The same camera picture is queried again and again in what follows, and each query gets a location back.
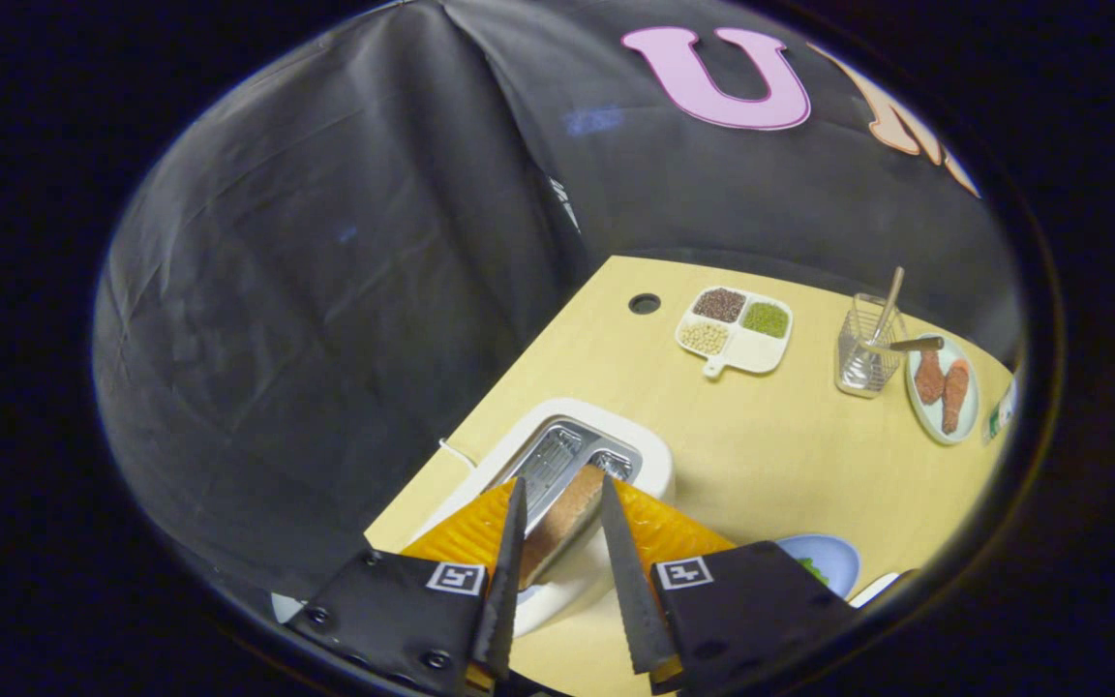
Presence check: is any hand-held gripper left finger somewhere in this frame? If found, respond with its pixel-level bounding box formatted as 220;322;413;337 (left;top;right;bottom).
286;476;529;697

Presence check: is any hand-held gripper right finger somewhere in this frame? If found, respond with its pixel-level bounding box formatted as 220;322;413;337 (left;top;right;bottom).
600;474;863;697

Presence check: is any brown crust bread slice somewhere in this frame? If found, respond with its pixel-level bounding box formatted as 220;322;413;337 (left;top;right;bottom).
519;465;607;590

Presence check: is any white toaster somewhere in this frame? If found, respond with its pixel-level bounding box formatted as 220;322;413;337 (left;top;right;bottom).
407;398;675;638

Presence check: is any blue round plate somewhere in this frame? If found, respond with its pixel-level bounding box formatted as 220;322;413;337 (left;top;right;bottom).
775;533;861;601

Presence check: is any white square plate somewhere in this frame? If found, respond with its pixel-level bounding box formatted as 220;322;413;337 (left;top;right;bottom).
848;571;907;609

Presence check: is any white divided tray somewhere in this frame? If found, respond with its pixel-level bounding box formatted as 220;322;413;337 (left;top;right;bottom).
675;287;795;379

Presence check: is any pale green oval plate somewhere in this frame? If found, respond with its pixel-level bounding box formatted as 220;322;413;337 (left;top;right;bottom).
906;334;981;446

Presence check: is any black backdrop cloth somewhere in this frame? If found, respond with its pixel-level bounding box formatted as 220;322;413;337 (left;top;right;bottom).
93;0;1023;601

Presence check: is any brown meat patty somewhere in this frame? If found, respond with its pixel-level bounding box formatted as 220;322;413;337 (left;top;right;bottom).
941;360;971;435
914;348;948;406

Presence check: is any clear plastic water bottle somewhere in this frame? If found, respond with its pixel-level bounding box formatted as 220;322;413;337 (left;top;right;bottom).
981;373;1021;446

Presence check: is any wire utensil holder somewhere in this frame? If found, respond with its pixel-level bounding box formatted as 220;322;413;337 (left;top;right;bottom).
834;293;910;400

